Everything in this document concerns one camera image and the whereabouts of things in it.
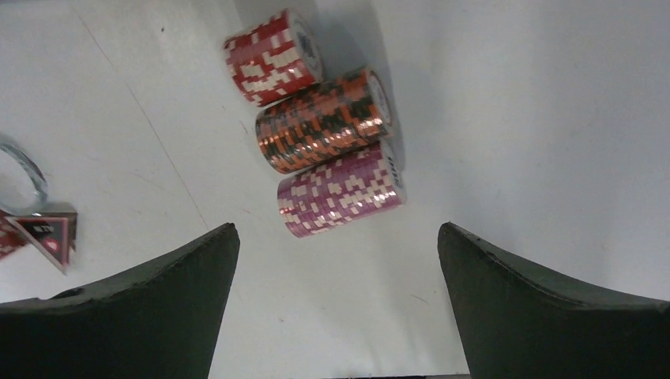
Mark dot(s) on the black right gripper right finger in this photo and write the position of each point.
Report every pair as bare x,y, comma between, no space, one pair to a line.
519,319

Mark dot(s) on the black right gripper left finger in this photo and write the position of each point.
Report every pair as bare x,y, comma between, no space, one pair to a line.
159,319

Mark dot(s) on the pink white chip stack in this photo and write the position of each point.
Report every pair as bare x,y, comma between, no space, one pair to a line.
353,186

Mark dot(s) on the red white chip stack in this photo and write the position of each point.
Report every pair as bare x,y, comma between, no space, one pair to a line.
274,59

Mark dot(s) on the black red triangular chip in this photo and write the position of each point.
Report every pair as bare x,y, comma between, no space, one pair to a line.
53,231

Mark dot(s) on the red white chip roll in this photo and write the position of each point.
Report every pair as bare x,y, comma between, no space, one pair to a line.
11,238

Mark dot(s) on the clear round dealer button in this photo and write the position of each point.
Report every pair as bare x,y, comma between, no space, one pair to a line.
24,189

